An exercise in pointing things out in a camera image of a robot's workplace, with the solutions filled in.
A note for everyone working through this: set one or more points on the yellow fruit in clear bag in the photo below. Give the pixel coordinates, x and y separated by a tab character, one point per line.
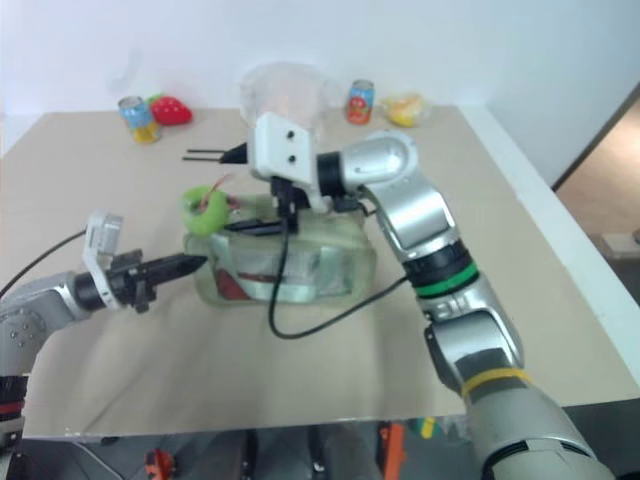
406	107

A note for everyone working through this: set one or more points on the green and yellow object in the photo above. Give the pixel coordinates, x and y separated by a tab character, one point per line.
425	428

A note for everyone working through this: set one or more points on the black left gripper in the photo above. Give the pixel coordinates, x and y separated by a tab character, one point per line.
131	285

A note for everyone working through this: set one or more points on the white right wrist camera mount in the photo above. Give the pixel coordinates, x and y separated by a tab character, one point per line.
280	145

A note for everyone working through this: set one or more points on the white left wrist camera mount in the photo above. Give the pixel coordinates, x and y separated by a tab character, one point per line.
100	240

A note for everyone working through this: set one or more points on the green translucent zip pouch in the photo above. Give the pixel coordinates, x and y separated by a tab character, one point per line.
320	270

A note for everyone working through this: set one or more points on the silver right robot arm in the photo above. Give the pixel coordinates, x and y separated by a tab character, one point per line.
425	215

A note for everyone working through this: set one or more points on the blue and yellow can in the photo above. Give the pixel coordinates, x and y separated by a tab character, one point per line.
140	120

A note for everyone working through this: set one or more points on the beige table cloth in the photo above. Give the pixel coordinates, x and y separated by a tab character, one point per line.
175	360

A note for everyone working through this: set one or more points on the orange and black tool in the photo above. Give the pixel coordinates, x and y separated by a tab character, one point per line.
159	462

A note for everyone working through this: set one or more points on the orange drink can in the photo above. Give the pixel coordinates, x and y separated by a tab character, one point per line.
361	102

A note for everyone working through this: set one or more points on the red plush strawberry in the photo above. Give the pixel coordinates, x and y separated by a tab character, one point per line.
172	110

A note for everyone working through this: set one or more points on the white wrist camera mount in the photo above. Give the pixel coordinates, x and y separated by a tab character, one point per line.
280	145
100	240

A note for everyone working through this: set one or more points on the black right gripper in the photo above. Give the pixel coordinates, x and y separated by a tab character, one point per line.
286	200

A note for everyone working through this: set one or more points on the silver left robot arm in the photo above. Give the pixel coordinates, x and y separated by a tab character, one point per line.
35	310

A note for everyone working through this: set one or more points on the clear plastic jug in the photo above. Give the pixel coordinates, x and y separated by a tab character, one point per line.
285	92

